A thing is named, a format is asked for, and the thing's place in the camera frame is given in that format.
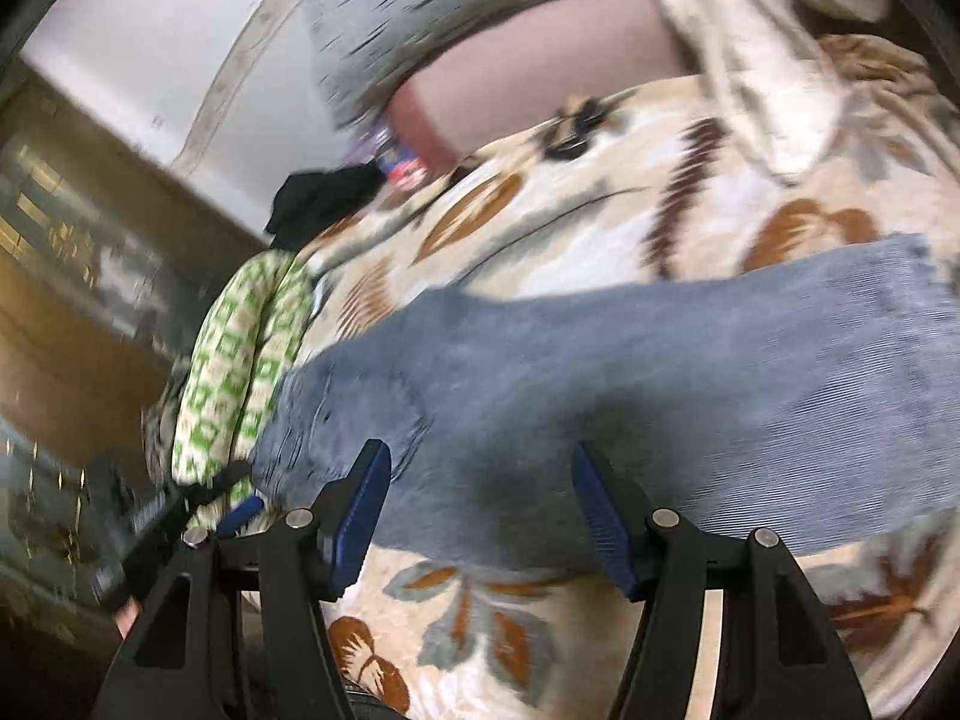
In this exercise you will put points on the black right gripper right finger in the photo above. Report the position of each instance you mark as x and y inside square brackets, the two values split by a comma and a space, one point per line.
[779, 653]

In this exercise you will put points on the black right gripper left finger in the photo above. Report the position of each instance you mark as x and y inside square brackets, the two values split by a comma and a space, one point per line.
[184, 657]

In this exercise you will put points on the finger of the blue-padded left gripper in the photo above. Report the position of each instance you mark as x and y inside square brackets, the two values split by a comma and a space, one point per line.
[240, 516]

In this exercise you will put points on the grey-blue denim pants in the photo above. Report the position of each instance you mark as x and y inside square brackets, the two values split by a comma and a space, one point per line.
[818, 397]

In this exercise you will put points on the person's left hand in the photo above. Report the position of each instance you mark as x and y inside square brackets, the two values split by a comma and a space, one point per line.
[126, 616]

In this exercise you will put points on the green patterned folded blanket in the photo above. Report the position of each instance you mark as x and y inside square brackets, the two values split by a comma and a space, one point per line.
[249, 338]

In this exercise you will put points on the brown wooden cabinet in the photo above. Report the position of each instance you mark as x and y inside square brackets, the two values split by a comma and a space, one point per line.
[108, 268]

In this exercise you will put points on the black cloth item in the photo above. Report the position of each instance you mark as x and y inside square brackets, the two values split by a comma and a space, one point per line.
[309, 202]

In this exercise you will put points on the colourful small packet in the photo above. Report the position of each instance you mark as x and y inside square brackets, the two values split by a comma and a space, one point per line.
[380, 145]

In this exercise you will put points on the pink headboard cushion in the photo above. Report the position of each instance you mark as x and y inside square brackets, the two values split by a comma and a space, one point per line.
[514, 75]

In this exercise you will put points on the leaf-patterned cream blanket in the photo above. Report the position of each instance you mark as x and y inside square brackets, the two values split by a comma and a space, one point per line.
[664, 192]

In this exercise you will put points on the black beige hair bow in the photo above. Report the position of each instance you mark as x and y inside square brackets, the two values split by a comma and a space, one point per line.
[568, 137]

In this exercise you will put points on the cream crumpled cloth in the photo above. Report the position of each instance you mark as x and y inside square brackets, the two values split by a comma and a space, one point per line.
[771, 84]

